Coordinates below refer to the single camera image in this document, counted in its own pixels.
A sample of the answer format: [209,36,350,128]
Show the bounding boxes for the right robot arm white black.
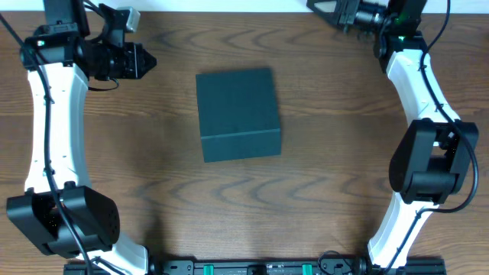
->
[306,0,479,274]

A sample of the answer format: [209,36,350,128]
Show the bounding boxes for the dark green box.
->
[196,68,282,163]

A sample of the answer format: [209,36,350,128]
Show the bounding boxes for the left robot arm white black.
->
[7,31,159,274]

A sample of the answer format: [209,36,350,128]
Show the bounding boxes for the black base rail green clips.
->
[63,250,447,275]

